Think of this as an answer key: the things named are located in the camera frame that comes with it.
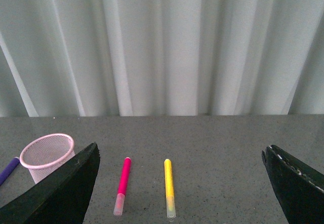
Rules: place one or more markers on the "pink pen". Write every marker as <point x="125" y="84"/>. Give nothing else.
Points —
<point x="122" y="187"/>

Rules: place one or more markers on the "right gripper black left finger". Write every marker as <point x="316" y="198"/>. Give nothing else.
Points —
<point x="62" y="197"/>

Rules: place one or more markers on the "pink mesh cup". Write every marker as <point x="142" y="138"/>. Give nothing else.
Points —
<point x="46" y="154"/>

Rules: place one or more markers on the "white curtain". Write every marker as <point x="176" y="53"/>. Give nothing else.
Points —
<point x="161" y="57"/>

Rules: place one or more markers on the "purple pen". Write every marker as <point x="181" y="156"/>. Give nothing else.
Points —
<point x="9" y="169"/>

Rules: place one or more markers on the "yellow pen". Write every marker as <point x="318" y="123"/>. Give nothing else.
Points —
<point x="169" y="188"/>

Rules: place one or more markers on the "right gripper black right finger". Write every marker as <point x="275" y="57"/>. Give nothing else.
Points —
<point x="297" y="186"/>

